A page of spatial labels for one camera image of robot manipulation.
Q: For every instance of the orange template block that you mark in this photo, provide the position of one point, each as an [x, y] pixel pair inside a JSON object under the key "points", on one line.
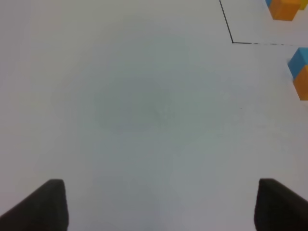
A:
{"points": [[284, 10]]}

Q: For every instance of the yellow template block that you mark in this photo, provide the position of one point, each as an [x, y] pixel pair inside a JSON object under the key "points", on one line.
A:
{"points": [[303, 4]]}

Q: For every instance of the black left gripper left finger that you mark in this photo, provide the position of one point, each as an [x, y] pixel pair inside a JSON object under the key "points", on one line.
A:
{"points": [[45, 209]]}

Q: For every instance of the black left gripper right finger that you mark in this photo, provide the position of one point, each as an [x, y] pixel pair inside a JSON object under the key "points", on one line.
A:
{"points": [[279, 209]]}

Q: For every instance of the blue template block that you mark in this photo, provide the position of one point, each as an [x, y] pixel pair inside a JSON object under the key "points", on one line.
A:
{"points": [[268, 2]]}

